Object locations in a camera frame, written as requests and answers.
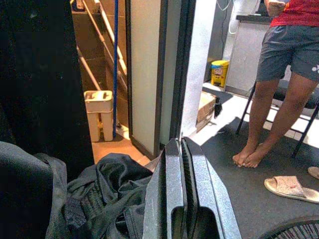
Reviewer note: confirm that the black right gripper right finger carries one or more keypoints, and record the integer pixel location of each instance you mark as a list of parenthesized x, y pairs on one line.
[(209, 194)]

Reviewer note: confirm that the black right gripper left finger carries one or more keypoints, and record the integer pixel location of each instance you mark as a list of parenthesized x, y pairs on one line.
[(172, 181)]

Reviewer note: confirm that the black garment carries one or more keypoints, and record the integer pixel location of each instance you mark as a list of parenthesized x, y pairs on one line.
[(107, 189)]

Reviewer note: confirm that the dark grey floor mat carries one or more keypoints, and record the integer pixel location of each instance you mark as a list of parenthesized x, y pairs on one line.
[(249, 211)]

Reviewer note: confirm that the beige slipper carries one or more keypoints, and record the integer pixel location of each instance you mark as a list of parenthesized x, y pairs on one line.
[(286, 186), (314, 173)]

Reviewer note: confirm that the brown cardboard box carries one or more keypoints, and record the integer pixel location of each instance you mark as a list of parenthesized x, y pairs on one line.
[(205, 109)]

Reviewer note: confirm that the black standing fan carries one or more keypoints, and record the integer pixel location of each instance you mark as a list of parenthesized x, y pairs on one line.
[(299, 231)]

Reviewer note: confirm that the dark framed white door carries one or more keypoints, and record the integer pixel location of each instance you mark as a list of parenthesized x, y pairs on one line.
[(144, 74)]

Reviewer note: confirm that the yellow pedal bin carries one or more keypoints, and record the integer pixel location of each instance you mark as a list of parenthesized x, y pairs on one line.
[(219, 74)]

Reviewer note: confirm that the black folding chair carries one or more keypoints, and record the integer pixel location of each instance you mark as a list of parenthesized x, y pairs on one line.
[(279, 95)]

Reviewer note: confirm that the blue mop pole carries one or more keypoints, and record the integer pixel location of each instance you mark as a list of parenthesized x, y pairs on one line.
[(115, 62)]

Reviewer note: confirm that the white metal drying rack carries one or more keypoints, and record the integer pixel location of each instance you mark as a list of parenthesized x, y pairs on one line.
[(88, 68)]

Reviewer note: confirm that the white counter cabinet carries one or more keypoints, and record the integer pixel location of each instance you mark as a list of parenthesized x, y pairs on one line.
[(245, 54)]

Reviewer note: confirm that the dark grey garment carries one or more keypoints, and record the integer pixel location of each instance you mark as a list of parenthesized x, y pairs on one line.
[(22, 189)]

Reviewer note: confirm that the person in grey shorts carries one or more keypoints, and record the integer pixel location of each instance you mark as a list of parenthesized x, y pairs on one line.
[(286, 49)]

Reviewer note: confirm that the tall black cabinet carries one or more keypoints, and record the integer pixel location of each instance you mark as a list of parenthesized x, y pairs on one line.
[(37, 74)]

